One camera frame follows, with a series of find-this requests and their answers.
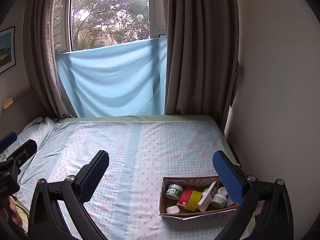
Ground pale green cream jar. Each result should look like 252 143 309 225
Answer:
210 193 227 209

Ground white remote control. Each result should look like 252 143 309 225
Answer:
197 180 219 212

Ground white pill bottle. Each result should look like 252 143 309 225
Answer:
202 188 208 197

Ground yellow tape roll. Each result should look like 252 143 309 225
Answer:
185 190 202 212

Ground red carton box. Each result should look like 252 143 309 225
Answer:
177 186 194 208

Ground pink cardboard box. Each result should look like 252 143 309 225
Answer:
159 176 238 220

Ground white earbuds case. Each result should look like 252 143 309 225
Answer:
166 205 180 215

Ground green labelled white jar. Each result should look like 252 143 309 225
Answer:
165 184 183 201

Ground person's left hand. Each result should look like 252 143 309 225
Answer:
1 196 23 228

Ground striped folded blanket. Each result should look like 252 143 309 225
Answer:
12 198 29 233

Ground small orange paper box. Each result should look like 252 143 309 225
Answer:
3 97 13 110

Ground blue checkered bed sheet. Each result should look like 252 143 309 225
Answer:
16 117 233 239

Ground framed landscape picture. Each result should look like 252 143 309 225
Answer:
0 27 16 74

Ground left brown curtain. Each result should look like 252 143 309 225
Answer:
23 0 76 118

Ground brown curtain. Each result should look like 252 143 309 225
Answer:
163 0 239 129
23 0 76 118

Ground light blue hanging cloth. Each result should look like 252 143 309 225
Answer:
55 37 167 118

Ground right brown curtain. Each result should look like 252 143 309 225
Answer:
163 0 239 129

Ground window frame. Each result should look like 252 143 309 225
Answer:
53 0 166 53

